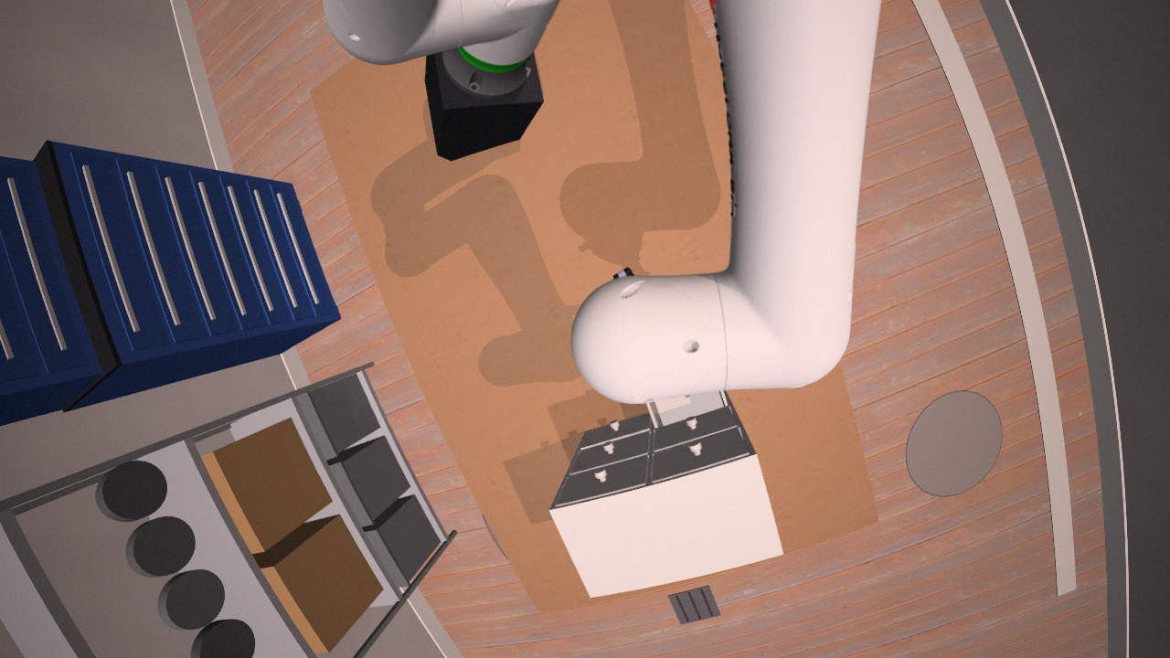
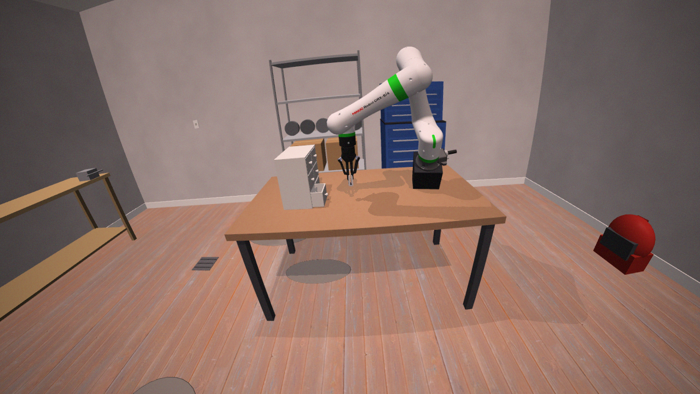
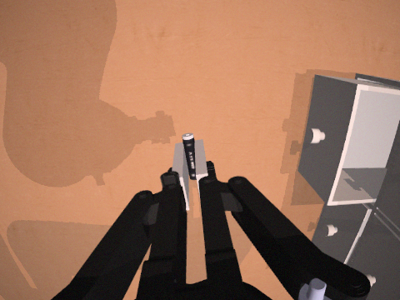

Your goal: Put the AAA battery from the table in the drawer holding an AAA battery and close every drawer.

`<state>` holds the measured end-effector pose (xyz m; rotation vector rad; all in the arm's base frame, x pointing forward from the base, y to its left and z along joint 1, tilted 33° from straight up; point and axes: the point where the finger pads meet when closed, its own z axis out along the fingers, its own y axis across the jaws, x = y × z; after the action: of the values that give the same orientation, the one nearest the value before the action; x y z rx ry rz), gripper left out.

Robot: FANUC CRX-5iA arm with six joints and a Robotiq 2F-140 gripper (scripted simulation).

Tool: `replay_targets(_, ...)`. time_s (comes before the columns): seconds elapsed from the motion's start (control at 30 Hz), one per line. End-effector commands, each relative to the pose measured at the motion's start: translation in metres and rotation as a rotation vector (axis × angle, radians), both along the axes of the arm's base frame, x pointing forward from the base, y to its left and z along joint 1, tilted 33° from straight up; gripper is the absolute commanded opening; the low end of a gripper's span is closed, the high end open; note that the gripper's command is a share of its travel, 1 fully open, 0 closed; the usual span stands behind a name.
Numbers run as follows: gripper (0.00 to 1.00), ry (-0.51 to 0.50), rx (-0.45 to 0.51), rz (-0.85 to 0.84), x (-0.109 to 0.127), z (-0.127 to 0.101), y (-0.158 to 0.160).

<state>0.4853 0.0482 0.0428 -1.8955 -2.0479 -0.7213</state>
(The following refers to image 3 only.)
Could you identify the white chest of drawers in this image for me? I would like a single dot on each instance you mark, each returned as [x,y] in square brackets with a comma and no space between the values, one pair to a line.
[373,205]

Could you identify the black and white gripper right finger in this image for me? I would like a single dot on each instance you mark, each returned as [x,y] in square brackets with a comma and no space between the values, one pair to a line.
[301,267]

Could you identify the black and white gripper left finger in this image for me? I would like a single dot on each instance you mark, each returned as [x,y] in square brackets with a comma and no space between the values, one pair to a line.
[113,264]

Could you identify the black aaa battery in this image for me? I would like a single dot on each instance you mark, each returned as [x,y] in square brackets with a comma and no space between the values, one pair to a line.
[188,142]

